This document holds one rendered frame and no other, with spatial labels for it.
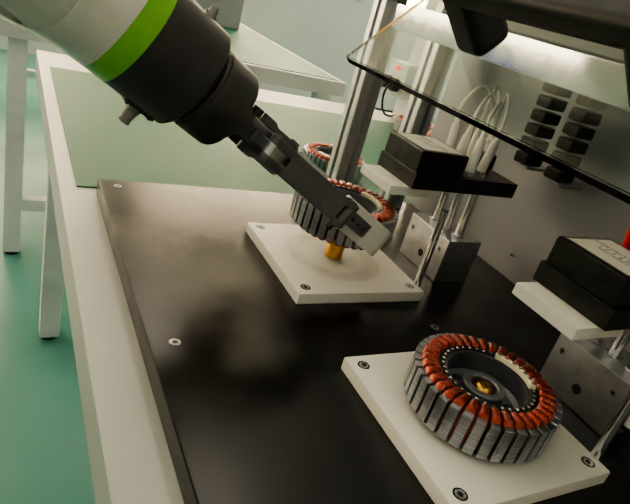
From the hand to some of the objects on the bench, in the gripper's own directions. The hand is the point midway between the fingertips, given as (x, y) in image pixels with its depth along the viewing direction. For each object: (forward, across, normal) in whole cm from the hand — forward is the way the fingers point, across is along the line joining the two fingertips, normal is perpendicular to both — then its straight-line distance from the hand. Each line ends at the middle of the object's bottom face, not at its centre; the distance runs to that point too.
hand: (342, 208), depth 59 cm
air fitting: (+15, +28, +2) cm, 32 cm away
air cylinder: (+16, 0, +2) cm, 17 cm away
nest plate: (+4, 0, -6) cm, 7 cm away
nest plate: (+4, +24, -6) cm, 25 cm away
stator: (+3, +24, -4) cm, 25 cm away
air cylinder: (+16, +24, +2) cm, 29 cm away
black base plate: (+6, +12, -7) cm, 15 cm away
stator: (+21, -36, +2) cm, 42 cm away
